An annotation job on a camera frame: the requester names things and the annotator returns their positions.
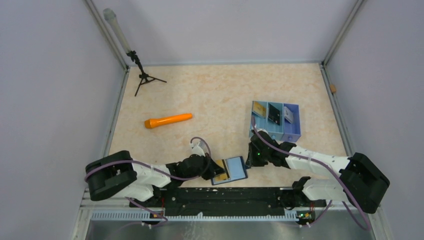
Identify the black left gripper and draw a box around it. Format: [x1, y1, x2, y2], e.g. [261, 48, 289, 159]
[183, 152, 227, 182]

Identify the gold VIP credit card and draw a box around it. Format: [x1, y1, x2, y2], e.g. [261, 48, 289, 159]
[211, 159, 230, 185]

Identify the dark blue leather card holder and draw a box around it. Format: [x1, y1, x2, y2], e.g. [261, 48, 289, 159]
[211, 156, 248, 186]

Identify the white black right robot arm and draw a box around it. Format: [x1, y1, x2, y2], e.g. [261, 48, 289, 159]
[249, 130, 391, 214]

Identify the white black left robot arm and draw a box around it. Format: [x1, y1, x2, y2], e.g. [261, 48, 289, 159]
[84, 150, 227, 207]

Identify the light blue drawer organizer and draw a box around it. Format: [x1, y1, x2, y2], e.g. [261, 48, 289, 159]
[249, 101, 302, 143]

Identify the orange flashlight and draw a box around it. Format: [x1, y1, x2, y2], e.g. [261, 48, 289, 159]
[144, 113, 193, 129]

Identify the small tan block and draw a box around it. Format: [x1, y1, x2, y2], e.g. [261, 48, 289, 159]
[329, 84, 337, 94]

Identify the black mini tripod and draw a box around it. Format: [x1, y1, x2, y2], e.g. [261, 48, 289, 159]
[126, 50, 167, 97]

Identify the grey tube on tripod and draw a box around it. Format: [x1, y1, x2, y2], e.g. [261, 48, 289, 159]
[102, 8, 132, 55]

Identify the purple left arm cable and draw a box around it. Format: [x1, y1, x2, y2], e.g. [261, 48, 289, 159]
[84, 136, 212, 229]

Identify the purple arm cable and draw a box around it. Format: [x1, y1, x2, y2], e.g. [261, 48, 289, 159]
[250, 115, 373, 232]
[84, 136, 212, 229]

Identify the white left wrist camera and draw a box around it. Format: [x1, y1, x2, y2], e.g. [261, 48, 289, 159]
[190, 140, 206, 157]

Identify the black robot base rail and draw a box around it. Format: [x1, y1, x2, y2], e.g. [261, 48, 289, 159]
[138, 187, 327, 217]

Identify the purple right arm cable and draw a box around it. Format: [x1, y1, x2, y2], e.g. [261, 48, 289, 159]
[250, 115, 373, 232]

